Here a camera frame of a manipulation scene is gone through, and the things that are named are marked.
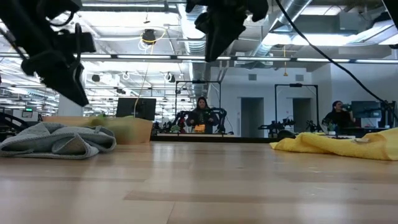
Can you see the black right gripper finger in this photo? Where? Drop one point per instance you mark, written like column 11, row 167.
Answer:
column 228, row 39
column 214, row 43

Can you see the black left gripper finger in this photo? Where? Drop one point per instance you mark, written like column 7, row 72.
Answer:
column 63, row 84
column 79, row 84

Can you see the green microfiber towel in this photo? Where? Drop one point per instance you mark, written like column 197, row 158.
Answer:
column 102, row 120

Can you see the grey microfiber towel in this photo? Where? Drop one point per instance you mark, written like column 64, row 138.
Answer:
column 46, row 140

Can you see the yellow microfiber towel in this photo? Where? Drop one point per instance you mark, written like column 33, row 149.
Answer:
column 342, row 146

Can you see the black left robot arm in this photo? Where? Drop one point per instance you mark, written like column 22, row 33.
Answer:
column 18, row 18

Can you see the black background robot arm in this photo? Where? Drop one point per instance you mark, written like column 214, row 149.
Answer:
column 221, row 119
column 180, row 123
column 276, row 127

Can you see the round black ceiling speaker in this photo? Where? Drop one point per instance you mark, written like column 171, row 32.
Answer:
column 95, row 77

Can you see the white building pillar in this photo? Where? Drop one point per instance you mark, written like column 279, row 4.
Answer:
column 70, row 109

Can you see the black background monitor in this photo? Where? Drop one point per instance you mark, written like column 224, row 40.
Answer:
column 136, row 109

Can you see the black ceiling device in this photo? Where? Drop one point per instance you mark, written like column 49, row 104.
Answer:
column 149, row 36

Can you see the long ceiling light bar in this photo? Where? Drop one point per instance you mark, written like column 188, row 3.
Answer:
column 143, row 57

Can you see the tan cardboard bin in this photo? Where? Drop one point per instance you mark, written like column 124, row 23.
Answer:
column 136, row 133

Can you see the orange background cloth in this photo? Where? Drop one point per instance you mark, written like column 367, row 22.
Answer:
column 200, row 128

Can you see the dark background monitor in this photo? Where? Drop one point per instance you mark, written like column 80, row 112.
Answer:
column 368, row 113

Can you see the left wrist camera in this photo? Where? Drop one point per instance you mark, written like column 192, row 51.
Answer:
column 81, row 42

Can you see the black aluminium table frame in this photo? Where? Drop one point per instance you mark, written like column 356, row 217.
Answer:
column 217, row 139

